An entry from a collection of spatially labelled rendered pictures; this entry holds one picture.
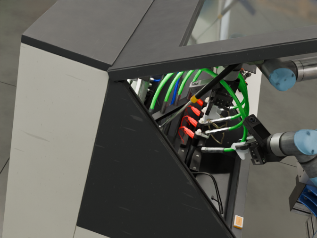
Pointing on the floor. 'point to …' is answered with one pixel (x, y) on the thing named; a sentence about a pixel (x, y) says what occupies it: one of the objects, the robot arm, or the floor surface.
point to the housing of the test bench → (61, 110)
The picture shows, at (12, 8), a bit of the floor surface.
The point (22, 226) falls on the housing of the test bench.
